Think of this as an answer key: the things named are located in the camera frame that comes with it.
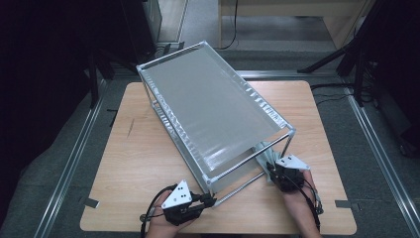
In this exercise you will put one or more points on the person's left hand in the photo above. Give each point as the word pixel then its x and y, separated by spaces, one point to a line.
pixel 161 229

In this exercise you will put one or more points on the person's right hand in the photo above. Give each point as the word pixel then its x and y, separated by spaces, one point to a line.
pixel 298 201

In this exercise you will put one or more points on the black tripod stand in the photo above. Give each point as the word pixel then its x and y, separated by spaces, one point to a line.
pixel 330 58

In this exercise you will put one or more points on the black stand base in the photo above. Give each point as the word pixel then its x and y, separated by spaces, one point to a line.
pixel 409 147

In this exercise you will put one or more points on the grey tape piece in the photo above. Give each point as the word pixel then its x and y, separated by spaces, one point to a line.
pixel 92 203
pixel 345 204

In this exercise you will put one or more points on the small black block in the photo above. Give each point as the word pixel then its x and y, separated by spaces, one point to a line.
pixel 181 45
pixel 166 48

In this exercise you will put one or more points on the black metal stand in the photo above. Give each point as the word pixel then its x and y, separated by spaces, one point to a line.
pixel 94 82

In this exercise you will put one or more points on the dark cabinet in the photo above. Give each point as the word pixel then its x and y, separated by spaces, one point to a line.
pixel 138 26

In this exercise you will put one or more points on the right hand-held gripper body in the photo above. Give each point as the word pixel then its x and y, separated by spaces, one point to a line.
pixel 292 163

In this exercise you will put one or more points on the silver metal shelf rack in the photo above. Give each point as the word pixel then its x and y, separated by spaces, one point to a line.
pixel 211 102

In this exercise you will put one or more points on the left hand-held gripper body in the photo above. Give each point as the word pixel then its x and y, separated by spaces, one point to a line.
pixel 178 196

